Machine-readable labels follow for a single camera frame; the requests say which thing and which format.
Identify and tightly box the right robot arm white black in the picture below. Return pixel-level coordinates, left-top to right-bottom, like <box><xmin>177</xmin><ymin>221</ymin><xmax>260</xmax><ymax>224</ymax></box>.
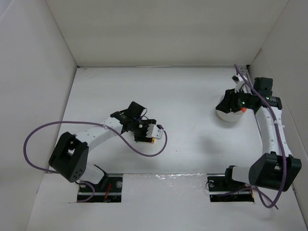
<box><xmin>216</xmin><ymin>74</ymin><xmax>302</xmax><ymax>192</ymax></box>

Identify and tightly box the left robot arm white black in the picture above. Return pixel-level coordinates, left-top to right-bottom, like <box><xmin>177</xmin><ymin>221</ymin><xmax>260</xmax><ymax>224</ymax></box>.
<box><xmin>49</xmin><ymin>102</ymin><xmax>163</xmax><ymax>185</ymax></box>

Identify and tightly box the white round divided container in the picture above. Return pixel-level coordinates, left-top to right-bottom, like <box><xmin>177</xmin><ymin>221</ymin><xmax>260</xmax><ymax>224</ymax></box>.
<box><xmin>216</xmin><ymin>109</ymin><xmax>244</xmax><ymax>122</ymax></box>

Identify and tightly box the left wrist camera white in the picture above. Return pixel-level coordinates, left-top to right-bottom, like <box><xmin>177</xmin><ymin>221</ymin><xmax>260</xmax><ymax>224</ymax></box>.
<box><xmin>146</xmin><ymin>124</ymin><xmax>164</xmax><ymax>140</ymax></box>

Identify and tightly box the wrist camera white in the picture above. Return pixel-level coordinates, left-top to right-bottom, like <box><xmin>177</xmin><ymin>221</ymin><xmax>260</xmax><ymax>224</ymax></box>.
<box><xmin>146</xmin><ymin>124</ymin><xmax>164</xmax><ymax>140</ymax></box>
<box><xmin>232</xmin><ymin>75</ymin><xmax>248</xmax><ymax>93</ymax></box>

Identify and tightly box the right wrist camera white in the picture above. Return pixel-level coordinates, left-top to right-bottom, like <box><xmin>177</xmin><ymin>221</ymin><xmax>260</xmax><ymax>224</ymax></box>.
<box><xmin>232</xmin><ymin>75</ymin><xmax>248</xmax><ymax>93</ymax></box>

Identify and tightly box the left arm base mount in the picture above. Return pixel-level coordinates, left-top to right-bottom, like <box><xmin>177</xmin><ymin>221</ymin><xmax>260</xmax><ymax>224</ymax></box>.
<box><xmin>77</xmin><ymin>174</ymin><xmax>123</xmax><ymax>203</ymax></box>

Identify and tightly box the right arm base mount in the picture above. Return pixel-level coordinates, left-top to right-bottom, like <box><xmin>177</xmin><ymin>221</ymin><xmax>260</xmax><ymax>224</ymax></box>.
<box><xmin>205</xmin><ymin>174</ymin><xmax>255</xmax><ymax>203</ymax></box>

